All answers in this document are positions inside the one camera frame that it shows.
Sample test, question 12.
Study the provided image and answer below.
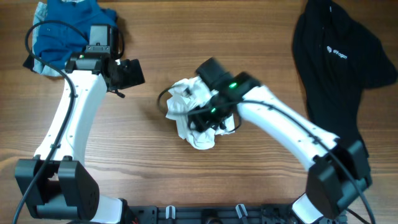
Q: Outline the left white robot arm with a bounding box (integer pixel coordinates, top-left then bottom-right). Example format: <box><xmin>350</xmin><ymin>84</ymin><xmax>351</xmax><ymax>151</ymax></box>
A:
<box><xmin>15</xmin><ymin>53</ymin><xmax>145</xmax><ymax>223</ymax></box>

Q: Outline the black garment under pile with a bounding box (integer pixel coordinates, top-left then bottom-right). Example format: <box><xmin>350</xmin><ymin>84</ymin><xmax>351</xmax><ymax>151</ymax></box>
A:
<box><xmin>22</xmin><ymin>54</ymin><xmax>35</xmax><ymax>72</ymax></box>

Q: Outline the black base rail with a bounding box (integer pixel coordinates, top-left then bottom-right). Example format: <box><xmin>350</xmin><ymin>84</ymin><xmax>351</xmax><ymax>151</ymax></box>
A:
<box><xmin>131</xmin><ymin>204</ymin><xmax>299</xmax><ymax>224</ymax></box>

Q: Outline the white t-shirt black print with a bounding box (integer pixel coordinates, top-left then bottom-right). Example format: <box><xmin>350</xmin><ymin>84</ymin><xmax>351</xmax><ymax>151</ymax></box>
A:
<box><xmin>165</xmin><ymin>77</ymin><xmax>236</xmax><ymax>150</ymax></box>

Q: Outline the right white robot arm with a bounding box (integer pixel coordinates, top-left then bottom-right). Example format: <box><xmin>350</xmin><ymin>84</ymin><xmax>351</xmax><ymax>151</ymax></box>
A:
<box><xmin>189</xmin><ymin>72</ymin><xmax>372</xmax><ymax>223</ymax></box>

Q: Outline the black polo shirt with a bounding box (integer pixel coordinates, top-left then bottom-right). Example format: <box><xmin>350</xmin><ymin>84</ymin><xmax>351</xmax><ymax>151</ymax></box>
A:
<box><xmin>292</xmin><ymin>0</ymin><xmax>397</xmax><ymax>141</ymax></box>

